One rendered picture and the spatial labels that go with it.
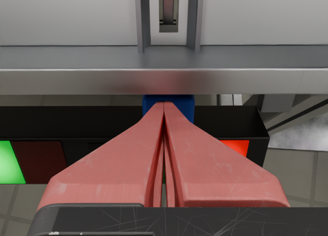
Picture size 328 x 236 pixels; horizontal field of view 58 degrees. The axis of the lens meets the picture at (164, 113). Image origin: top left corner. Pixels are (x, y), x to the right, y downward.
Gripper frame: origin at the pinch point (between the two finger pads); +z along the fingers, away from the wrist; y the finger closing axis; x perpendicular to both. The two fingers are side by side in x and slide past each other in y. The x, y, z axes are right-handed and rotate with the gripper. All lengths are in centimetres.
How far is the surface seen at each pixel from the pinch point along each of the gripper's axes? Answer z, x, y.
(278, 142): 53, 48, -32
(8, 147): 3.2, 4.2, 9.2
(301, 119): 13.2, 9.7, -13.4
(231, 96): 36.6, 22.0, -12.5
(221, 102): 34.9, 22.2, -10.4
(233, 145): 3.2, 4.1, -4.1
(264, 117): 14.4, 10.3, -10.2
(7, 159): 3.2, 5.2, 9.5
